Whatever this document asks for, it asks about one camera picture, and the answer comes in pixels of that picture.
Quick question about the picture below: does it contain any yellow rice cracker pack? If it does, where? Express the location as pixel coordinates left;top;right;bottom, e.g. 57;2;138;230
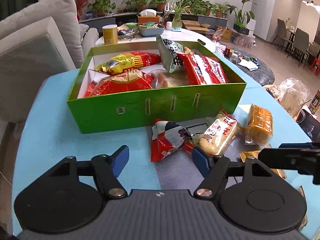
199;110;238;157

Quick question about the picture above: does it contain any red white blue snack packet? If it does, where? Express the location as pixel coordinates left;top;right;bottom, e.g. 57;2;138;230
151;119;191;163

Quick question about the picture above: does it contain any orange wafer snack pack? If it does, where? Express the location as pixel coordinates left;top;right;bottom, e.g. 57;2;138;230
244;104;273;147

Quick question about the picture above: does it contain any red noodle snack bag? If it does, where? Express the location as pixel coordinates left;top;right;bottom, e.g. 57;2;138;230
177;53;228;85

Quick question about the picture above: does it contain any red yellow snack bag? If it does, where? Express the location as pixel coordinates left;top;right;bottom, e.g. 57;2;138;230
94;51;161;75

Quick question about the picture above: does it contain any green patterned snack bag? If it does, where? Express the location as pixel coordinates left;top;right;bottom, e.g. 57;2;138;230
156;35;184;73

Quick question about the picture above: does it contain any grey logo mat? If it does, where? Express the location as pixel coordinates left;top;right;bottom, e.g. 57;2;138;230
145;118;271;193

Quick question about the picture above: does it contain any clear plastic bag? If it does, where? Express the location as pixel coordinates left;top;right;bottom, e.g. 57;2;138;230
263;77;310;118

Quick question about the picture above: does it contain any light blue table mat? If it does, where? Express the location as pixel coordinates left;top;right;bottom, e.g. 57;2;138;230
12;63;319;239

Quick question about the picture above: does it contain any red plastic stool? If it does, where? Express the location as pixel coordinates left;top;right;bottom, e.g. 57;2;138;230
309;58;320;76

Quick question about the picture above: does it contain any red bag in box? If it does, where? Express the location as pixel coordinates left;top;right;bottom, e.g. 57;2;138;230
84;69;155;98

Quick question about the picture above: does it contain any dark round marble table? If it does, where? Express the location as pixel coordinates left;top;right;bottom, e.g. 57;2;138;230
215;44;275;86

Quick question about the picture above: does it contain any green cardboard box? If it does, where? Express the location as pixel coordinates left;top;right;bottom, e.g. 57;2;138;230
67;41;246;133

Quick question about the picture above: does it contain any clear cracker pack in box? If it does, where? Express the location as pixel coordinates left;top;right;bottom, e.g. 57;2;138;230
151;69;189;88

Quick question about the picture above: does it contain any grey dining chair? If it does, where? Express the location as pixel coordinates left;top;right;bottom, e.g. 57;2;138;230
271;19;292;49
287;28;310;66

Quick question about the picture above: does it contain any dark jar on round table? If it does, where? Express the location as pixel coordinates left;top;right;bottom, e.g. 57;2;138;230
230;53;238;64

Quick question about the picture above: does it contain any black remote control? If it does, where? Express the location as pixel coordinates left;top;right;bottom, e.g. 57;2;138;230
197;39;206;46

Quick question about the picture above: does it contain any yellow cylindrical can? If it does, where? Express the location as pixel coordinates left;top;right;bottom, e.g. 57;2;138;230
102;24;118;45

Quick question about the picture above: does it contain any white oval coffee table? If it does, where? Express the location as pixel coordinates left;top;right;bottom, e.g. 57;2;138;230
89;29;216;55

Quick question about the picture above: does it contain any blue-grey snack tray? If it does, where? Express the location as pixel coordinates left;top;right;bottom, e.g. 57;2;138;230
138;24;165;37

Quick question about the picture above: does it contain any beige sofa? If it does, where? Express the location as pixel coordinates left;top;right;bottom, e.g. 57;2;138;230
1;0;99;123

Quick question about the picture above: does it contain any open cardboard box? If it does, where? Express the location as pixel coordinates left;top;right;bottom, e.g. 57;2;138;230
182;20;210;34

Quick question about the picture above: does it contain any large leafy floor plant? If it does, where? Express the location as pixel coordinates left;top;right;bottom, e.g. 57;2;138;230
225;0;256;28

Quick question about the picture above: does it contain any glass vase with plant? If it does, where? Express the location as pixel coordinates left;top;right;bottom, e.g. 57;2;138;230
171;1;187;29

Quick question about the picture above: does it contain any orange tissue box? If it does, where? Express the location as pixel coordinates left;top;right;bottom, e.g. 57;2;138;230
138;9;160;23

